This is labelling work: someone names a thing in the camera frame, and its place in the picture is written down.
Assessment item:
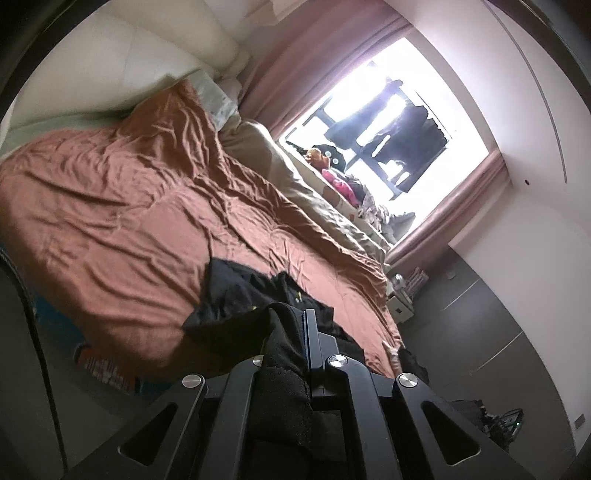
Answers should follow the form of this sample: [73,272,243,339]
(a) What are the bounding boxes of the books on nightstand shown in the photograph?
[402,268,430,296]

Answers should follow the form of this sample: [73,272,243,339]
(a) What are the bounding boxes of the dark equipment with cables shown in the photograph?
[478,405,526,446]

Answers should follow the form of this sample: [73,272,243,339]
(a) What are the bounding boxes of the pink curtain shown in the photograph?
[385,150,511,266]
[238,9,416,139]

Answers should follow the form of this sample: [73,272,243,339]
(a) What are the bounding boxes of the thick black cable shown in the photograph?
[0,244,61,462]

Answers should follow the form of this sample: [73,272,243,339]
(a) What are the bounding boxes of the pink plush cushion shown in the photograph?
[321,168,361,206]

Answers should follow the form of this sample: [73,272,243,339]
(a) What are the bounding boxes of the dark cloth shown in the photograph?
[398,348,431,385]

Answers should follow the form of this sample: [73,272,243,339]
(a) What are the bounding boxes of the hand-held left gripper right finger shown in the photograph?
[302,309,522,480]

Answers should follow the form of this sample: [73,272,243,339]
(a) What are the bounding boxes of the cream padded headboard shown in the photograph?
[14,0,252,134]

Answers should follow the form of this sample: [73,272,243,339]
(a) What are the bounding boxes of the black jacket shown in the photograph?
[182,258,365,457]

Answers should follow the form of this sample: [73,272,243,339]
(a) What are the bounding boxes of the pale patterned pillow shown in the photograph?
[190,74,242,130]

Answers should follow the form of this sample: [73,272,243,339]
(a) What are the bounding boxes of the cream mattress pad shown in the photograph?
[382,339,403,371]

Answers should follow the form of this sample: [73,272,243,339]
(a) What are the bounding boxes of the bed with brown sheet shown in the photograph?
[0,78,402,384]

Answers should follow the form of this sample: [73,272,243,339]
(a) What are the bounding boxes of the pile of grey clothes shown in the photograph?
[355,191,416,243]

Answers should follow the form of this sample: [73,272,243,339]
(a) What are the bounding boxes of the white nightstand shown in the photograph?
[385,293,416,324]

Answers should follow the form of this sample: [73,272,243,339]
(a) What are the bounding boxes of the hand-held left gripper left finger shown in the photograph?
[60,353,269,480]

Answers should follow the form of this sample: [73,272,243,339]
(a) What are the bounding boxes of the beige duvet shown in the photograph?
[219,117,389,261]

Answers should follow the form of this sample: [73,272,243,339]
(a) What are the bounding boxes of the black plush toy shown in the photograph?
[305,144,348,171]

